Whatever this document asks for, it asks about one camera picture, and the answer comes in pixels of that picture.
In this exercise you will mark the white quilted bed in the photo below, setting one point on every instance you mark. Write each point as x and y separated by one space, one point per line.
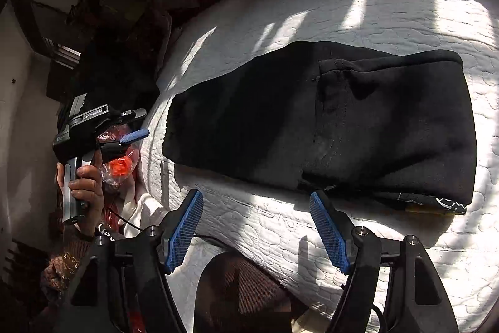
390 5

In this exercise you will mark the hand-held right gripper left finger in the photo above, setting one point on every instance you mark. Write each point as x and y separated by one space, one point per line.
183 235

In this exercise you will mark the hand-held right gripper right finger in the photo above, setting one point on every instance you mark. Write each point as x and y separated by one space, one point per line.
331 235

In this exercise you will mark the black pants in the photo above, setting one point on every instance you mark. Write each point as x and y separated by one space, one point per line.
273 114

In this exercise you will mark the dark cloth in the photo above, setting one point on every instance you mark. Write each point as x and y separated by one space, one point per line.
124 56

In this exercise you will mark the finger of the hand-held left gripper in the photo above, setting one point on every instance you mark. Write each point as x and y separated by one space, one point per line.
134 136
132 113

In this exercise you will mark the person's left hand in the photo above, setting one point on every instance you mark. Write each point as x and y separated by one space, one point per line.
93 196

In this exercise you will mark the plastic bag with orange contents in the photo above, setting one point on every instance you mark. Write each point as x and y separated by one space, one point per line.
121 167

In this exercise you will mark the person's leg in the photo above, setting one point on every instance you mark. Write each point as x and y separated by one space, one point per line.
241 294

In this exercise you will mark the dark wooden cabinet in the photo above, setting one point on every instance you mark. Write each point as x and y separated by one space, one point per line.
39 21

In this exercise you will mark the person's left forearm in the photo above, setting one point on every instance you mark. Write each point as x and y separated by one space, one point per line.
62 266

